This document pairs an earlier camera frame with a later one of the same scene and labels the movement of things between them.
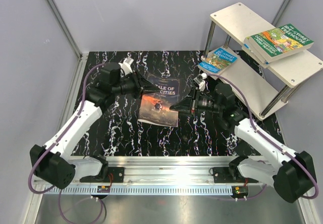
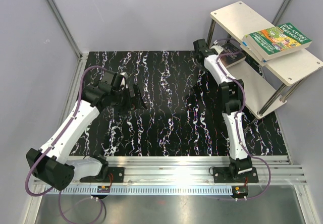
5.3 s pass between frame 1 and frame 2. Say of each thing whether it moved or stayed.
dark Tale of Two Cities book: moved
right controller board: stayed
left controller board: stayed
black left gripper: moved
